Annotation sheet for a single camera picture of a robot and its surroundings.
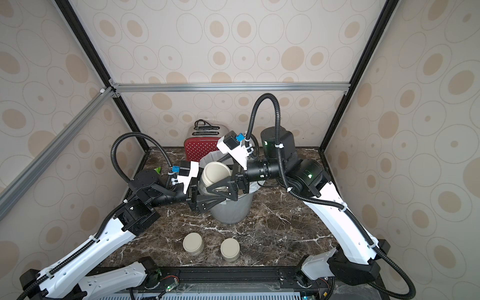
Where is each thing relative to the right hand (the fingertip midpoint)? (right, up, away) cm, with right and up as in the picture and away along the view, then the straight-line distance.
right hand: (219, 173), depth 50 cm
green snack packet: (-44, 0, +58) cm, 73 cm away
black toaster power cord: (-17, +24, +59) cm, 66 cm away
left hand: (+2, -5, +1) cm, 5 cm away
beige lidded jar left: (-14, -30, +26) cm, 42 cm away
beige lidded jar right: (+1, -32, +24) cm, 40 cm away
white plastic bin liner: (-6, +6, +31) cm, 32 cm away
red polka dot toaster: (-16, +15, +49) cm, 54 cm away
